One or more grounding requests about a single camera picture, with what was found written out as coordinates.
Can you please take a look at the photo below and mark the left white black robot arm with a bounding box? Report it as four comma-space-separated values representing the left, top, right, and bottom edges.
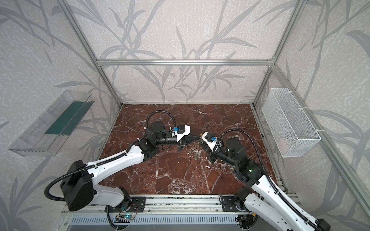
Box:
44, 110, 200, 211

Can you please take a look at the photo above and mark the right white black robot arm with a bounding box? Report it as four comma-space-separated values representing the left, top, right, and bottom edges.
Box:
200, 132, 331, 231

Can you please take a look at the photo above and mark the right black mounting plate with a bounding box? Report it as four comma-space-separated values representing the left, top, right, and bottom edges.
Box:
219, 195, 246, 212

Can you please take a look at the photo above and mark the black mounting plate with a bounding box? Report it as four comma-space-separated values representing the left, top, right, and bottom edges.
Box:
219, 195, 246, 212
105, 196, 146, 213

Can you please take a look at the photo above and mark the pink object in basket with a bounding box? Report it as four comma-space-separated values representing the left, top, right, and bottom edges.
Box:
277, 138, 290, 154

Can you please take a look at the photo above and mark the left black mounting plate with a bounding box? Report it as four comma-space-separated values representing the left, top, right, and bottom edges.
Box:
105, 196, 146, 213

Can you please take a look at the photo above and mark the green led circuit board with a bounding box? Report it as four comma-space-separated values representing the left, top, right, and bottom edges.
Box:
115, 214, 136, 223

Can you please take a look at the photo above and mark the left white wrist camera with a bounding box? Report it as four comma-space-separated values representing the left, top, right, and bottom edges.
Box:
170, 125, 190, 142

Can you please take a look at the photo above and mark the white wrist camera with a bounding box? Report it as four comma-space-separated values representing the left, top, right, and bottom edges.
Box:
201, 132, 222, 153
170, 125, 190, 142

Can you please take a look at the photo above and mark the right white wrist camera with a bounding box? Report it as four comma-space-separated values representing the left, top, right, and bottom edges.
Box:
201, 132, 222, 153

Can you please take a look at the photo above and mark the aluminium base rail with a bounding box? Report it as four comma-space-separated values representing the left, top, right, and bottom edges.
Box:
60, 194, 304, 216

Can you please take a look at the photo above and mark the white wire mesh basket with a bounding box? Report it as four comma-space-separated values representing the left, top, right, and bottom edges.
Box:
262, 88, 321, 158

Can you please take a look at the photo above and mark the aluminium frame crossbar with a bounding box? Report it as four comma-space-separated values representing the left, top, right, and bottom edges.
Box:
96, 59, 273, 66

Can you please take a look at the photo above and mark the slotted grey cable duct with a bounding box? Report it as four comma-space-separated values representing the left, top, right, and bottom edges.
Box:
70, 214, 237, 225

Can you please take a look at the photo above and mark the clear plastic wall tray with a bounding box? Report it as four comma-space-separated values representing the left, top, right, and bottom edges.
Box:
9, 90, 94, 157

